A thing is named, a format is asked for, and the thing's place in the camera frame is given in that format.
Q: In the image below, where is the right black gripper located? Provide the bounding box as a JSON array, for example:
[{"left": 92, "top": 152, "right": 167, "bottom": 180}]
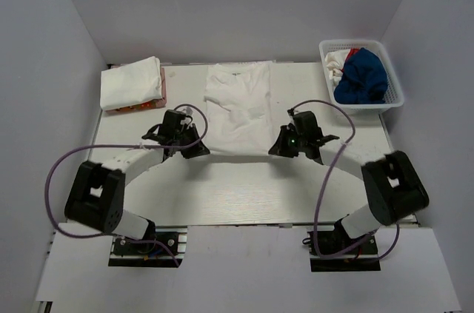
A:
[{"left": 270, "top": 126, "right": 307, "bottom": 158}]

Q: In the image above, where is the folded white t-shirt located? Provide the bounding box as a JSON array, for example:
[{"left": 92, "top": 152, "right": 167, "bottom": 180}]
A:
[{"left": 100, "top": 56, "right": 162, "bottom": 111}]

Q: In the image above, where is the white plastic basket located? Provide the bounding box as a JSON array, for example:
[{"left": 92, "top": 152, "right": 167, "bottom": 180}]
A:
[{"left": 319, "top": 39, "right": 404, "bottom": 115}]

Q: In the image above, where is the white red-print t-shirt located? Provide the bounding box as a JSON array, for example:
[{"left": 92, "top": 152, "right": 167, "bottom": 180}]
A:
[{"left": 324, "top": 48, "right": 359, "bottom": 87}]

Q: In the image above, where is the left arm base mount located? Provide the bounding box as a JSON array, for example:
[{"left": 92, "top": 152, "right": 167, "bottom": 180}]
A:
[{"left": 108, "top": 227, "right": 187, "bottom": 269}]

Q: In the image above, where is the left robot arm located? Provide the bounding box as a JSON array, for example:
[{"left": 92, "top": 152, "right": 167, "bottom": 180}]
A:
[{"left": 64, "top": 110, "right": 210, "bottom": 253}]

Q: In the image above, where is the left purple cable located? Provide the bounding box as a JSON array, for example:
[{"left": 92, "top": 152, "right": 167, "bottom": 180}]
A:
[{"left": 44, "top": 104, "right": 209, "bottom": 268}]

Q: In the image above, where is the white cartoon-print t-shirt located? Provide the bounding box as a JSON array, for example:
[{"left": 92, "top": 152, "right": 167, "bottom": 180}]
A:
[{"left": 204, "top": 61, "right": 274, "bottom": 156}]

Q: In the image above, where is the blue t-shirt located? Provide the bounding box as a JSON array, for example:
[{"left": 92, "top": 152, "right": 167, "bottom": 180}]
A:
[{"left": 333, "top": 48, "right": 388, "bottom": 104}]

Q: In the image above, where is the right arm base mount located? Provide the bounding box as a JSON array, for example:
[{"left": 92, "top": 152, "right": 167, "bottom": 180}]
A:
[{"left": 301, "top": 223, "right": 382, "bottom": 273}]

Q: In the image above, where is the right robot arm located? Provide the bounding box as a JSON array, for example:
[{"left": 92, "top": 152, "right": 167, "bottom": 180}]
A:
[{"left": 269, "top": 110, "right": 430, "bottom": 253}]

